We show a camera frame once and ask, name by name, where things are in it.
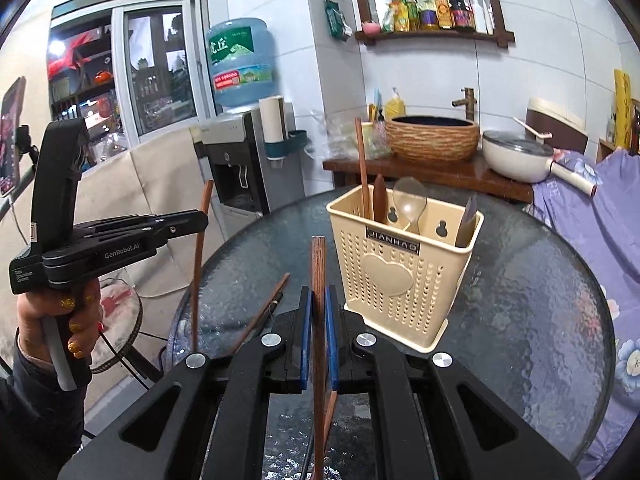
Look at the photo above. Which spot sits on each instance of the white pan with glass lid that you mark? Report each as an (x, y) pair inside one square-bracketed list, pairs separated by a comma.
[(515, 160)]

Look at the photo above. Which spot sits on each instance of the yellow roll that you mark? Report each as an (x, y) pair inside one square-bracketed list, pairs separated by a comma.
[(622, 105)]

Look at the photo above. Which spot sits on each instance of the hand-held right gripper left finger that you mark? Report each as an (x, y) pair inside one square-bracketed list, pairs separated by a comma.
[(306, 340)]

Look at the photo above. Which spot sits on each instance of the green hanging packet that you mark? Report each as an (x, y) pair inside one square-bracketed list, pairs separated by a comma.
[(337, 20)]

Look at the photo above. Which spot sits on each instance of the brown wooden chopstick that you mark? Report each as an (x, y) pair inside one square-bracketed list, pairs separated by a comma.
[(318, 270), (280, 285), (200, 260), (363, 170), (330, 415)]

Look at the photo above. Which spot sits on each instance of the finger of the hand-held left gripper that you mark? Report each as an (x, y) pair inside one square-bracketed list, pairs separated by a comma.
[(175, 230), (125, 219)]

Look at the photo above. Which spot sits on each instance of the brown glass bottle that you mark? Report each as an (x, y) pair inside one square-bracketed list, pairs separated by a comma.
[(636, 130)]

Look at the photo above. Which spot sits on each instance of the cream plastic utensil holder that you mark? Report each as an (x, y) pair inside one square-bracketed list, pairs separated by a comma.
[(400, 270)]

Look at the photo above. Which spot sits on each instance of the metal spoon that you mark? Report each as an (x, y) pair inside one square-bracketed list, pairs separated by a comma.
[(467, 222)]

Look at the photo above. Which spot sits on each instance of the round glass table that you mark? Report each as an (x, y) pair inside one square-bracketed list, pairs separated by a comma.
[(525, 310)]

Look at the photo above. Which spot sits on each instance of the pink bowl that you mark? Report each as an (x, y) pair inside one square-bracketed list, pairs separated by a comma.
[(371, 28)]

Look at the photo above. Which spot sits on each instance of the dark wooden display shelf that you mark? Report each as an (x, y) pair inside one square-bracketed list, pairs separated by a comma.
[(80, 90)]

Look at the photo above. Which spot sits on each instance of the grey water dispenser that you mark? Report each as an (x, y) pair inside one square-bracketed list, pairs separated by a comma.
[(240, 160)]

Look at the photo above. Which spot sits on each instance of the black phone stand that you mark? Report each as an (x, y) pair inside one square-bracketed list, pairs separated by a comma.
[(27, 145)]

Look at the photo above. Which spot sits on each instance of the brass faucet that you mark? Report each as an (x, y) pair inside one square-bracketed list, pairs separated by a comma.
[(467, 102)]

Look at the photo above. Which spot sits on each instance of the black chopstick with gold band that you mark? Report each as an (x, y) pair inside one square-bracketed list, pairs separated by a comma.
[(267, 312)]

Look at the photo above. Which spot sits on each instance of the smartphone on stand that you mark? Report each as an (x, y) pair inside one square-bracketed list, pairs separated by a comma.
[(11, 135)]

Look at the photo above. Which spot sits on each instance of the person's left forearm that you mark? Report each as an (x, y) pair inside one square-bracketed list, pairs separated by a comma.
[(40, 410)]

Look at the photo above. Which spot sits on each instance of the yellow dish soap bottle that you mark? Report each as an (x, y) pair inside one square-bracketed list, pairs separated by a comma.
[(395, 106)]

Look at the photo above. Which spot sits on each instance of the row of condiment bottles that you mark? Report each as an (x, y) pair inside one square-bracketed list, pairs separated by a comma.
[(435, 10)]

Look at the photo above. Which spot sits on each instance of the purple floral cloth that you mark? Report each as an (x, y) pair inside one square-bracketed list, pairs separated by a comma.
[(590, 240)]

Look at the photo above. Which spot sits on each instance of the white rice paddle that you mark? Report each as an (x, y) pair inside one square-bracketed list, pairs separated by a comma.
[(532, 131)]

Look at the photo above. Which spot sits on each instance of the brown and white rice cooker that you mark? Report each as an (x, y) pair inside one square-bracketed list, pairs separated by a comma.
[(560, 120)]

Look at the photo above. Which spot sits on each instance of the wooden counter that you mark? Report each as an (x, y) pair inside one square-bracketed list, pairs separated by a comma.
[(450, 172)]

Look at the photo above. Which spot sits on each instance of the clear plastic spoon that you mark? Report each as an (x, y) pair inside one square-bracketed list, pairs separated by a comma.
[(410, 205)]

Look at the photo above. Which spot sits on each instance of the blue water jug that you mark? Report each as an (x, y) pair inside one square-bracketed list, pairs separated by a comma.
[(240, 60)]

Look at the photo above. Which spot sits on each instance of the round cushioned stool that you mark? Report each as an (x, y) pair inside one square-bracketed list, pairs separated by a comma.
[(120, 310)]

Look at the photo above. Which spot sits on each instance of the clear plastic bags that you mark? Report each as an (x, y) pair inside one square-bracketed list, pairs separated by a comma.
[(340, 135)]

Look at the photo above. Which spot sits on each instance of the teal cup holder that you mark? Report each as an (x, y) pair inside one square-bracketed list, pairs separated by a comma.
[(290, 142)]

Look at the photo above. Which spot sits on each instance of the person's left hand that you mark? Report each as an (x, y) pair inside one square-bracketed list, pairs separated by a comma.
[(85, 310)]

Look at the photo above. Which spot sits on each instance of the beige cloth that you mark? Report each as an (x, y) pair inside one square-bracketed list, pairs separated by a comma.
[(160, 185)]

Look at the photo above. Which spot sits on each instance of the woven pattern sink basin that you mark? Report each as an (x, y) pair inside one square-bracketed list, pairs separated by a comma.
[(432, 140)]

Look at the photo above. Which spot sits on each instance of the white framed window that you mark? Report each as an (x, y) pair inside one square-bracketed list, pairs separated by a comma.
[(155, 70)]

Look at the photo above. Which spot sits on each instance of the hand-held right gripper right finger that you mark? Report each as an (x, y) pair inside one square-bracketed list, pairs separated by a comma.
[(331, 340)]

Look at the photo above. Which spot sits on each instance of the white paper cup tube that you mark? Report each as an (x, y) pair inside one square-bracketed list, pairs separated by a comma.
[(272, 117)]

